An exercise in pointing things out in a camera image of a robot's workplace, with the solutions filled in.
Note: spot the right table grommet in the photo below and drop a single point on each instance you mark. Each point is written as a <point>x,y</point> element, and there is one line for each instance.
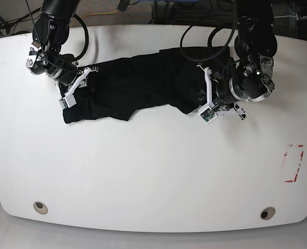
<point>267,213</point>

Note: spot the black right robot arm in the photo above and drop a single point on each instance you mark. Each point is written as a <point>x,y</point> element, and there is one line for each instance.
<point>50,32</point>

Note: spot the left table grommet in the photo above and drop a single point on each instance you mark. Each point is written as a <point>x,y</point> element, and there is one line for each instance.
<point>40,208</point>

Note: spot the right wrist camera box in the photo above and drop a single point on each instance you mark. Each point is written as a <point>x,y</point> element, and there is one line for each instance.
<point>67,101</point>

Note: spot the red tape marking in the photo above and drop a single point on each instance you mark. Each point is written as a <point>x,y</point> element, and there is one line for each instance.
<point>292,162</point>

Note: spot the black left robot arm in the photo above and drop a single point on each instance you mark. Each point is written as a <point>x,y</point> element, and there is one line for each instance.
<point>254,24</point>

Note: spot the table grommet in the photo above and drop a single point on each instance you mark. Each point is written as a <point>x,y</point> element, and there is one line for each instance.
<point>40,208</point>
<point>267,213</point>

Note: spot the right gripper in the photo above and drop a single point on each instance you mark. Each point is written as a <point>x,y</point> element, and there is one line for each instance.
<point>67,75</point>

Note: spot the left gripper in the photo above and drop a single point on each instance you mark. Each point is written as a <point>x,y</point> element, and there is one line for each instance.
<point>250,83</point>

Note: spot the black T-shirt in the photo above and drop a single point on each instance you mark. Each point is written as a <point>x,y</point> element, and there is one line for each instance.
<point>123,86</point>

